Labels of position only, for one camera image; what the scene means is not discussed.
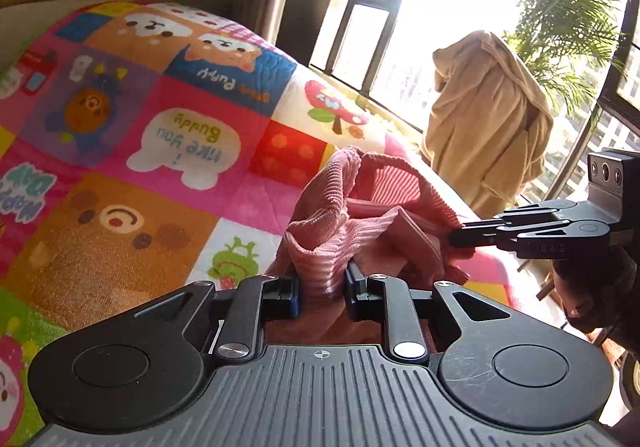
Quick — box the pink ribbed garment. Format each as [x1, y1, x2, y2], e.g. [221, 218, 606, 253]
[266, 147, 474, 344]

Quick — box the gloved right hand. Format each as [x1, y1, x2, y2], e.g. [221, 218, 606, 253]
[553, 247, 639, 357]

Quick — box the beige draped cloth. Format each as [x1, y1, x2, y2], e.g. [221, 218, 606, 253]
[421, 31, 553, 219]

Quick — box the colourful cartoon patchwork blanket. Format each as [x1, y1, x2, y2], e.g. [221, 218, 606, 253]
[0, 0, 516, 447]

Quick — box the green palm plant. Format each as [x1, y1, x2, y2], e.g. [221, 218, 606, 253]
[506, 0, 623, 114]

